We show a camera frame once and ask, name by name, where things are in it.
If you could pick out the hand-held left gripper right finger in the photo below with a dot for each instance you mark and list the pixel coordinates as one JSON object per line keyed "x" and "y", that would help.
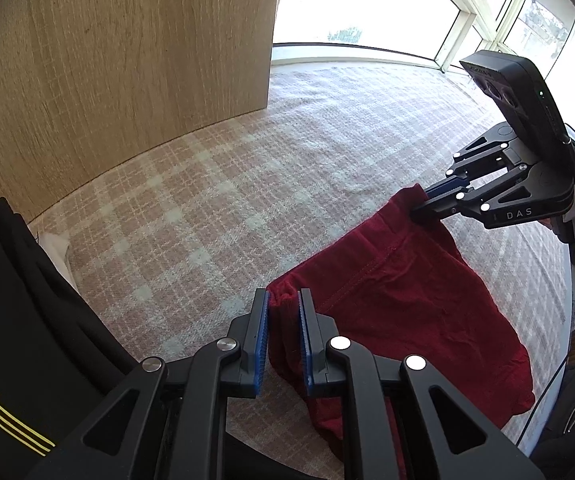
{"x": 305, "y": 340}

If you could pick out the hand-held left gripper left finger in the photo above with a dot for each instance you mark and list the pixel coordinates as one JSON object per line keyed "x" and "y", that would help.
{"x": 262, "y": 340}

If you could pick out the dark red shorts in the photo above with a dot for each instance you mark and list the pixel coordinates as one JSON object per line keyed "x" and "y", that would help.
{"x": 392, "y": 285}

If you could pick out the pink checked blanket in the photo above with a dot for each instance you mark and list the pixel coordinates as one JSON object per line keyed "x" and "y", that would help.
{"x": 227, "y": 185}

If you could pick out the beige folded cloth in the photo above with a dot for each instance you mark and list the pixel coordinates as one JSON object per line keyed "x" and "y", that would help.
{"x": 55, "y": 255}

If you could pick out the white window frame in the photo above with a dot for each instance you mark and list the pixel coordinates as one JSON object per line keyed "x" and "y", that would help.
{"x": 467, "y": 15}

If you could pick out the black folded garment yellow stripes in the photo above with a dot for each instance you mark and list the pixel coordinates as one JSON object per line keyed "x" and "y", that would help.
{"x": 22, "y": 360}

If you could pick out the large light wooden board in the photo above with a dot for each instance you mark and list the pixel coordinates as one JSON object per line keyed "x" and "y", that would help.
{"x": 117, "y": 60}

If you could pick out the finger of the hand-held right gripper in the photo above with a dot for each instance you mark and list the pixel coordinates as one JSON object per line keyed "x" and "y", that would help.
{"x": 447, "y": 189}
{"x": 437, "y": 207}

